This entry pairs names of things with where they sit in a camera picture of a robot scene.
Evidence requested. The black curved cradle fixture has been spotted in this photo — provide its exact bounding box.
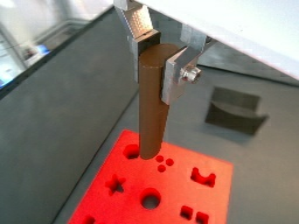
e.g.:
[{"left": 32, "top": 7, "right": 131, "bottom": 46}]
[{"left": 205, "top": 87, "right": 268, "bottom": 136}]

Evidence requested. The red shape-hole block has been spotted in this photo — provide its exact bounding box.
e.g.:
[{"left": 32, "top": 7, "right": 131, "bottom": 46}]
[{"left": 67, "top": 130, "right": 233, "bottom": 224}]

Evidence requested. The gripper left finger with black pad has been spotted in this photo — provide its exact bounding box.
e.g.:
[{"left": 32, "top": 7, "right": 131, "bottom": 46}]
[{"left": 113, "top": 0, "right": 161, "bottom": 81}]

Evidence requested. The brown oval cylinder peg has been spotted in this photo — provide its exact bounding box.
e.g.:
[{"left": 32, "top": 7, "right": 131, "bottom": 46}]
[{"left": 139, "top": 44, "right": 179, "bottom": 159}]

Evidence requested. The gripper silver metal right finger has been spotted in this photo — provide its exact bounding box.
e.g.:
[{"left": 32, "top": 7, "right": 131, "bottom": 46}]
[{"left": 161, "top": 24, "right": 216, "bottom": 105}]

